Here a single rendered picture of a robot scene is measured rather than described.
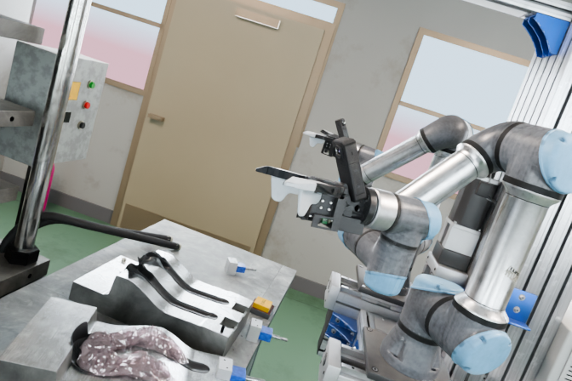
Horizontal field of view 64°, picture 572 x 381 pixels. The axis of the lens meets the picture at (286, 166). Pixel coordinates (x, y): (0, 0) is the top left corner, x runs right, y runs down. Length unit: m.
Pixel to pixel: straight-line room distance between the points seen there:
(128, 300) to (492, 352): 0.97
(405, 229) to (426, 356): 0.44
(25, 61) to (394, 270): 1.39
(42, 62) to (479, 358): 1.53
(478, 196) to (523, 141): 0.39
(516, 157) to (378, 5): 2.85
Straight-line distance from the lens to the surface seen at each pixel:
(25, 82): 1.79
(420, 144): 1.63
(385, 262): 0.89
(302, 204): 0.72
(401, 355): 1.22
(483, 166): 1.09
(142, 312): 1.44
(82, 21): 1.56
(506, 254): 1.04
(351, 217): 0.82
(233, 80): 3.73
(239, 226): 3.86
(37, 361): 1.14
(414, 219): 0.87
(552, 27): 1.43
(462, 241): 1.41
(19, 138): 1.81
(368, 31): 3.73
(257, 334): 1.54
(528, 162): 1.02
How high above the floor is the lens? 1.60
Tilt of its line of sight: 10 degrees down
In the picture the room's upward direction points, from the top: 18 degrees clockwise
